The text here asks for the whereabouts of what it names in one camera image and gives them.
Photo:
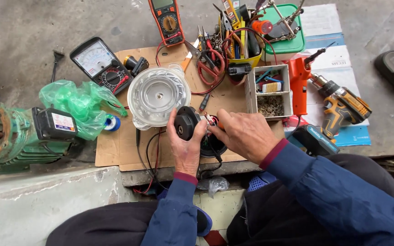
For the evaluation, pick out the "person's right hand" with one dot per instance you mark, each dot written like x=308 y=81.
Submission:
x=248 y=135

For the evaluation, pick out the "person's left hand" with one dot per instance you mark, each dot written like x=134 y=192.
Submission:
x=185 y=155

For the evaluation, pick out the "black round motor unit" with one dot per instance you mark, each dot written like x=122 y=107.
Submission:
x=186 y=123

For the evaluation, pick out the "black round base housing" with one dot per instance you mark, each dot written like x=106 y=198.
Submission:
x=212 y=148

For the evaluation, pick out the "white compartment parts box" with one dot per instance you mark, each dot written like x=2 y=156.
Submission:
x=270 y=102

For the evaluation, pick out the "clear plastic bag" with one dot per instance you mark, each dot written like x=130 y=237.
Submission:
x=215 y=184

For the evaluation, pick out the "blue plastic stool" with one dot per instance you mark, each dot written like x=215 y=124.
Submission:
x=260 y=181

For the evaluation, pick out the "black test probe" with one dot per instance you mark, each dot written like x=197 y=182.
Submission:
x=204 y=101

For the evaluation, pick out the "brown cardboard sheet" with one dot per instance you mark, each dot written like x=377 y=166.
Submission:
x=121 y=150

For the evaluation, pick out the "black plug adapter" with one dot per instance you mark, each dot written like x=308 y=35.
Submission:
x=238 y=70

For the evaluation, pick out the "clear plastic blender jar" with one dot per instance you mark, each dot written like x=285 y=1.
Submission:
x=157 y=92

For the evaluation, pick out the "orange soldering gun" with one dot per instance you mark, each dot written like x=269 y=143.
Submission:
x=299 y=85

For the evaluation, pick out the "blue solder spool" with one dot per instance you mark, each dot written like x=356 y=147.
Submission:
x=112 y=123

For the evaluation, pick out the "yellow tub of tools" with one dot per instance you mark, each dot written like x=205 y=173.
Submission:
x=241 y=51

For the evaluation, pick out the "person's right leg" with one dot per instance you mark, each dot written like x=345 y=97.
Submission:
x=286 y=211

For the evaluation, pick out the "person's leg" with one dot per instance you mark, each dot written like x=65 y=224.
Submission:
x=286 y=211
x=108 y=223

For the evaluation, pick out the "person's left leg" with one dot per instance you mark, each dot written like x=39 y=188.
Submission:
x=108 y=223

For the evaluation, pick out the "black flashlight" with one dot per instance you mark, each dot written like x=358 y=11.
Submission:
x=136 y=65

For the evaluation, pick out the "orange round cap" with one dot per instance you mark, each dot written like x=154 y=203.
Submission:
x=262 y=26

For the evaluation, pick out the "metal helping hands stand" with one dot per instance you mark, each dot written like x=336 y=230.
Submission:
x=284 y=24

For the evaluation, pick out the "green plastic bag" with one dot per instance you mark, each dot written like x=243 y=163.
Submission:
x=77 y=102

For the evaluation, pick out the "black analog multimeter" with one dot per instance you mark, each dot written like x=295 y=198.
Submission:
x=96 y=63

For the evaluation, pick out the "orange digital multimeter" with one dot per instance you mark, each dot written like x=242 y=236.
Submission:
x=168 y=22

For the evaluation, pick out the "black power plug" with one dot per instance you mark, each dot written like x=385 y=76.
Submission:
x=57 y=54

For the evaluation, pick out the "green electric pump motor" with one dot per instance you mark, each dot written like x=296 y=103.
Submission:
x=22 y=140

